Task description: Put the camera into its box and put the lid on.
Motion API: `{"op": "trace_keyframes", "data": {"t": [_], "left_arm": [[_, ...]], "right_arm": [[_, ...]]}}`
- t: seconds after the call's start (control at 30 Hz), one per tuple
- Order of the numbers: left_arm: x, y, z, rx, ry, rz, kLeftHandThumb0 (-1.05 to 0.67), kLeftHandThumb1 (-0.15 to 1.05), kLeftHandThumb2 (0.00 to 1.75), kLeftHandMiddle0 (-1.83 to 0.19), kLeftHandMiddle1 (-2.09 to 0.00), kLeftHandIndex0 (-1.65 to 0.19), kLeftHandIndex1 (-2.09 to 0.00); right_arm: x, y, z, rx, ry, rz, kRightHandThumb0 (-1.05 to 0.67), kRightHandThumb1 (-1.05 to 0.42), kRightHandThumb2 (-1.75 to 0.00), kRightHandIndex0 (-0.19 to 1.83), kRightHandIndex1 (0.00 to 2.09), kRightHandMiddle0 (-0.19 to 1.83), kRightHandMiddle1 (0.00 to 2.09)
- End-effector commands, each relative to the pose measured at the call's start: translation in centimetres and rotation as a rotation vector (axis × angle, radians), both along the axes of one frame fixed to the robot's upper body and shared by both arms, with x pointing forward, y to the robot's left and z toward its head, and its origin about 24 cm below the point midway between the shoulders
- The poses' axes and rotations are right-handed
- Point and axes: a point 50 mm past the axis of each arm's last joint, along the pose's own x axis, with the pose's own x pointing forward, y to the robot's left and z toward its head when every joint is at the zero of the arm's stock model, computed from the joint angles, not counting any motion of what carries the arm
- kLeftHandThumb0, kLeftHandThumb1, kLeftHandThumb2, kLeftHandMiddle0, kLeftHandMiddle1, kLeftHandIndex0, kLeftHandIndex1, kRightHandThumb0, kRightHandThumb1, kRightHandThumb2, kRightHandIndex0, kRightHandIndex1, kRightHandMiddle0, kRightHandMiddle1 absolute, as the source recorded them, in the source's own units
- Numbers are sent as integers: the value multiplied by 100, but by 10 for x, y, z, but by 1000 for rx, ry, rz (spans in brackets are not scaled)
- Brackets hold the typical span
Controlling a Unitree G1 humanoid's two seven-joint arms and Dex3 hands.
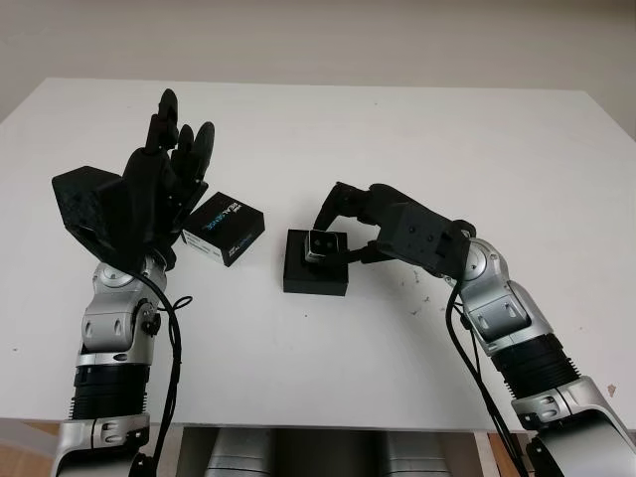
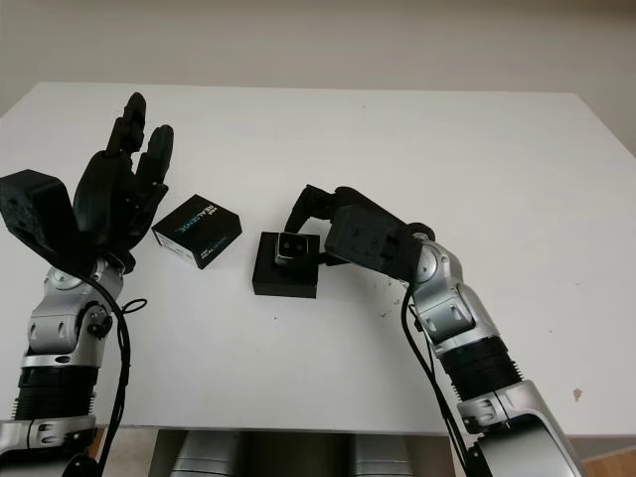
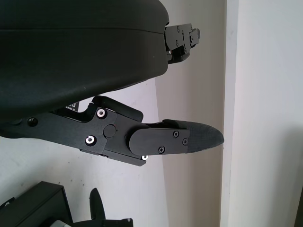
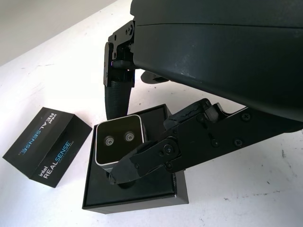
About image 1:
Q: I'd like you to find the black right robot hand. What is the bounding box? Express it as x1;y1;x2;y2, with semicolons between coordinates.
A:
311;180;429;267

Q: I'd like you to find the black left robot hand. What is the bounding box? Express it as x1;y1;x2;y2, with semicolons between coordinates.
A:
121;87;217;255

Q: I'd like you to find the small silver depth camera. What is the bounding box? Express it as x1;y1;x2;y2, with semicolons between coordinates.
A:
303;230;342;265

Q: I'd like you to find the black RealSense box lid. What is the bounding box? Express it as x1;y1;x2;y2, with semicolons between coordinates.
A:
180;190;268;267

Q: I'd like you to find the grey right robot leg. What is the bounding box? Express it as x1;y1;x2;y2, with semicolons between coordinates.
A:
387;429;449;477

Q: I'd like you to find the grey robot leg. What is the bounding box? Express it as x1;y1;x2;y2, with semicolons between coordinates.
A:
205;429;272;477
387;429;449;477

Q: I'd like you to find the grey left robot leg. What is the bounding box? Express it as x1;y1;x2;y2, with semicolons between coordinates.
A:
205;429;272;477

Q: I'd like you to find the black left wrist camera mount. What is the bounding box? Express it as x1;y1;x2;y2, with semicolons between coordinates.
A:
50;165;146;265

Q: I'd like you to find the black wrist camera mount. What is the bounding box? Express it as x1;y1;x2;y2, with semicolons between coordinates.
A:
50;165;146;265
379;203;472;280

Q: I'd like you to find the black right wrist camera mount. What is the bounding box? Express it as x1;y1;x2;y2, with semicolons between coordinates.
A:
379;203;472;280

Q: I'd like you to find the black camera box base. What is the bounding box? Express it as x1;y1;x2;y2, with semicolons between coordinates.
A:
280;228;351;298

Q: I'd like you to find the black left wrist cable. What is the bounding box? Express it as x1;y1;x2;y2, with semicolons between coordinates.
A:
132;267;194;466

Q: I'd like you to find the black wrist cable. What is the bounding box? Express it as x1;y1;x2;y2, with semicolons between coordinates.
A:
132;267;194;466
444;276;524;477

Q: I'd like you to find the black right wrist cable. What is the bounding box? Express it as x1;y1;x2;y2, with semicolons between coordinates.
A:
444;276;524;477

